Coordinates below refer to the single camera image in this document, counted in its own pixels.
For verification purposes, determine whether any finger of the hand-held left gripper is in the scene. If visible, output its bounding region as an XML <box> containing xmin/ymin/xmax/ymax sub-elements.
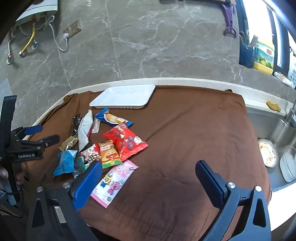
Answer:
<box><xmin>10</xmin><ymin>125</ymin><xmax>44</xmax><ymax>141</ymax></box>
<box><xmin>18</xmin><ymin>134</ymin><xmax>61</xmax><ymax>150</ymax></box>

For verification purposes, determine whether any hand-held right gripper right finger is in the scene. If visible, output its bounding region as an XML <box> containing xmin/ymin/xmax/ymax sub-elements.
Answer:
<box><xmin>195</xmin><ymin>159</ymin><xmax>271</xmax><ymax>241</ymax></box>

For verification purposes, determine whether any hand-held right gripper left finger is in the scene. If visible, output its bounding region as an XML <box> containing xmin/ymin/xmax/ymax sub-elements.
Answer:
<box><xmin>26</xmin><ymin>161</ymin><xmax>103</xmax><ymax>241</ymax></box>

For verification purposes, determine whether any gold wrapper snack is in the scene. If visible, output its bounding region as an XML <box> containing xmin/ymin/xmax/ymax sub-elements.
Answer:
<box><xmin>58</xmin><ymin>136</ymin><xmax>79</xmax><ymax>151</ymax></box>

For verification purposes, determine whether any green snack packet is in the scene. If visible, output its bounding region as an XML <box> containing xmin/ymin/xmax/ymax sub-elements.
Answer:
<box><xmin>73</xmin><ymin>156</ymin><xmax>93</xmax><ymax>179</ymax></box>

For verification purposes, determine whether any light blue snack packet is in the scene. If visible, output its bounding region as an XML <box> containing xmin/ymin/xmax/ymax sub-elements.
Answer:
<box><xmin>53</xmin><ymin>150</ymin><xmax>78</xmax><ymax>177</ymax></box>

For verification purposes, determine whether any pink cartoon snack packet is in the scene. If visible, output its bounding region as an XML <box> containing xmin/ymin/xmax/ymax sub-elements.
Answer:
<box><xmin>90</xmin><ymin>159</ymin><xmax>139</xmax><ymax>208</ymax></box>

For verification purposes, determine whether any checkered snack packet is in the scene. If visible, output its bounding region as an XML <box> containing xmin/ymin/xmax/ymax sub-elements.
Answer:
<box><xmin>81</xmin><ymin>144</ymin><xmax>102</xmax><ymax>164</ymax></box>

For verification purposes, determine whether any dark brown candy wrapper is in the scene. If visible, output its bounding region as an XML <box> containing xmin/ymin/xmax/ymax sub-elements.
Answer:
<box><xmin>71</xmin><ymin>113</ymin><xmax>81</xmax><ymax>136</ymax></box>

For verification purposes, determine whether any orange yellow candy packet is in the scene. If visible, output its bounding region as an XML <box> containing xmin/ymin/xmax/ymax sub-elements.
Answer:
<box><xmin>98</xmin><ymin>140</ymin><xmax>122</xmax><ymax>169</ymax></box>

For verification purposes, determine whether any red chocolate packet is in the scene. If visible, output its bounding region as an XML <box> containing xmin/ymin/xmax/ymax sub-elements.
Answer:
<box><xmin>102</xmin><ymin>123</ymin><xmax>149</xmax><ymax>162</ymax></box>

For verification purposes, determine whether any blue roll cake packet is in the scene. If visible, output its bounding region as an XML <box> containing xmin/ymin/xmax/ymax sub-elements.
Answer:
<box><xmin>95</xmin><ymin>108</ymin><xmax>134</xmax><ymax>127</ymax></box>

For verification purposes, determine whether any white plastic tray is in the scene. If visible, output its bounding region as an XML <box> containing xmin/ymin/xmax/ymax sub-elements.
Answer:
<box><xmin>89</xmin><ymin>84</ymin><xmax>156</xmax><ymax>109</ymax></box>

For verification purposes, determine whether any person's left hand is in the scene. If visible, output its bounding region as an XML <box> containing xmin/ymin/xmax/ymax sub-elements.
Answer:
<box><xmin>0</xmin><ymin>161</ymin><xmax>28</xmax><ymax>185</ymax></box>

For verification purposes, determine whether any brown cloth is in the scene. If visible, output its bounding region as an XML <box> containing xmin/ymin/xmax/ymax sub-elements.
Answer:
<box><xmin>23</xmin><ymin>85</ymin><xmax>271</xmax><ymax>241</ymax></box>

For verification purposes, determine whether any dirty round plate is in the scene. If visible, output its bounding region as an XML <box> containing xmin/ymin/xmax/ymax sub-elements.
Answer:
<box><xmin>257</xmin><ymin>138</ymin><xmax>278</xmax><ymax>168</ymax></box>

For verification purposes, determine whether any white bowl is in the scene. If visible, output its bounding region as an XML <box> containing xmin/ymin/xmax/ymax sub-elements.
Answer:
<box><xmin>279</xmin><ymin>145</ymin><xmax>296</xmax><ymax>182</ymax></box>

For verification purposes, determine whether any steel sink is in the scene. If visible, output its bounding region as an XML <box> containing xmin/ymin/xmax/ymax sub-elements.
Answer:
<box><xmin>246</xmin><ymin>109</ymin><xmax>296</xmax><ymax>193</ymax></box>

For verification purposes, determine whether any yellow sponge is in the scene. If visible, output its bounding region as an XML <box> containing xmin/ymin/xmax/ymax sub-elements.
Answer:
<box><xmin>266</xmin><ymin>101</ymin><xmax>282</xmax><ymax>112</ymax></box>

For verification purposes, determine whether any steel faucet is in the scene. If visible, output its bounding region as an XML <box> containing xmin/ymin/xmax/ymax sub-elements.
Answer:
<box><xmin>283</xmin><ymin>97</ymin><xmax>296</xmax><ymax>128</ymax></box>

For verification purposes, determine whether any white water heater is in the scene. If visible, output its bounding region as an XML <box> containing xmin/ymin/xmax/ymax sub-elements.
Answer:
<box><xmin>15</xmin><ymin>0</ymin><xmax>59</xmax><ymax>26</ymax></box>

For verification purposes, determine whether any white tube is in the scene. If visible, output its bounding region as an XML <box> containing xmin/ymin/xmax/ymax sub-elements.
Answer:
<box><xmin>273</xmin><ymin>71</ymin><xmax>293</xmax><ymax>86</ymax></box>

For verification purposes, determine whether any blue utensil holder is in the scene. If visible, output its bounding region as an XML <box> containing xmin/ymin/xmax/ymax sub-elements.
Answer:
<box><xmin>239</xmin><ymin>44</ymin><xmax>256</xmax><ymax>68</ymax></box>

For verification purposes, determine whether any yellow dish soap bottle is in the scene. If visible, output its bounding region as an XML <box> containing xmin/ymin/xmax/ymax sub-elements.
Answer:
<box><xmin>253</xmin><ymin>38</ymin><xmax>275</xmax><ymax>75</ymax></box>

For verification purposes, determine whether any white bottle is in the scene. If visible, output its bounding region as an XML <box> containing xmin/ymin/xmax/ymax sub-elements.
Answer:
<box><xmin>288</xmin><ymin>56</ymin><xmax>296</xmax><ymax>90</ymax></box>

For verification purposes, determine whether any yellow gas hose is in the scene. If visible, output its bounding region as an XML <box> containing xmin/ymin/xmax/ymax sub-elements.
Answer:
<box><xmin>19</xmin><ymin>24</ymin><xmax>36</xmax><ymax>58</ymax></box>

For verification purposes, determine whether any white power cable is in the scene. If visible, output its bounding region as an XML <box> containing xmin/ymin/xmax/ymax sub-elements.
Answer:
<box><xmin>43</xmin><ymin>16</ymin><xmax>70</xmax><ymax>52</ymax></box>

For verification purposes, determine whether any gold wall socket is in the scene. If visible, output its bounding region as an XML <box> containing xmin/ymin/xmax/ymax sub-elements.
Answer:
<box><xmin>63</xmin><ymin>20</ymin><xmax>82</xmax><ymax>35</ymax></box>

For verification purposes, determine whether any black window frame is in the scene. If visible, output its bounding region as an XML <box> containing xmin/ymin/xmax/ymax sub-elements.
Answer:
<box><xmin>235</xmin><ymin>0</ymin><xmax>296</xmax><ymax>77</ymax></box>

